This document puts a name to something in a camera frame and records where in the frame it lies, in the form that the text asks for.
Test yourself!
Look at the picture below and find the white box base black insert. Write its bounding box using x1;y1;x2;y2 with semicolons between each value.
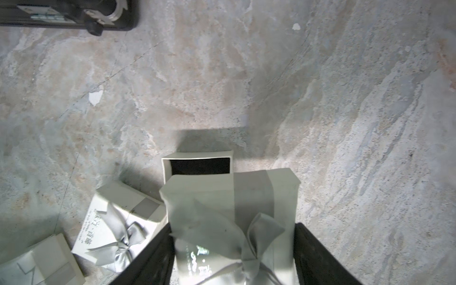
161;150;234;183

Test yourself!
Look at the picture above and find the large white bow gift box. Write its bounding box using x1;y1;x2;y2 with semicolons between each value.
71;181;167;273

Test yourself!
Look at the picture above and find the white gift box lid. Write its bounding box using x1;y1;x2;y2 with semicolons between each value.
160;168;300;285

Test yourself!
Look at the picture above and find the black ribbed hard case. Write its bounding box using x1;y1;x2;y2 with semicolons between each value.
1;0;139;36

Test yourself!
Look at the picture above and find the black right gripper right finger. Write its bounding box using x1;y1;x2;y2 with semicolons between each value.
294;223;361;285

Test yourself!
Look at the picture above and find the small white bow gift box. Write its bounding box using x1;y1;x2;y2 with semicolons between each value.
1;233;86;285

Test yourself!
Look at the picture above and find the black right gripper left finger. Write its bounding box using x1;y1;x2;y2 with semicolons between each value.
110;224;175;285

